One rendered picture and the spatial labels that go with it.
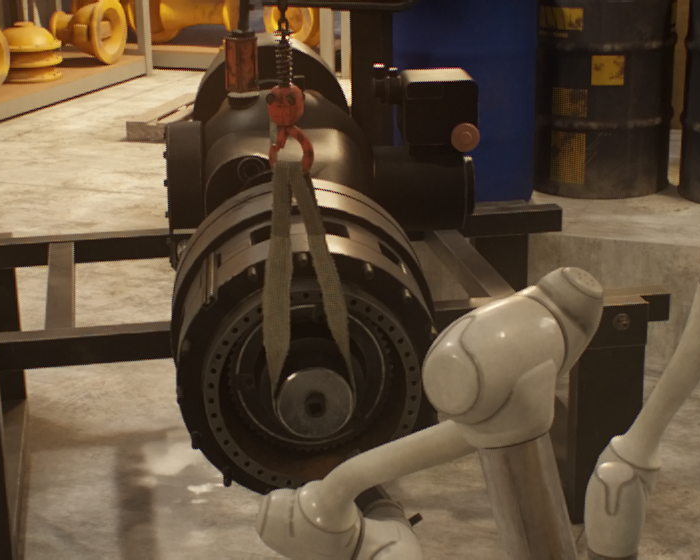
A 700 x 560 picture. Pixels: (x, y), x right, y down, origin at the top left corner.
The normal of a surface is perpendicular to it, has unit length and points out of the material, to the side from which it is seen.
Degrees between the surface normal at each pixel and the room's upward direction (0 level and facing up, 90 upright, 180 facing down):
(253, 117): 37
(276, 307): 94
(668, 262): 90
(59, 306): 0
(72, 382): 0
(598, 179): 90
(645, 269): 90
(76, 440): 0
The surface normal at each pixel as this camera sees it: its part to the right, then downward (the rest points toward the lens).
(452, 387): -0.66, 0.14
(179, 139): 0.01, -0.72
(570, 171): -0.49, 0.28
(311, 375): 0.07, 0.30
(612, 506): -0.26, 0.15
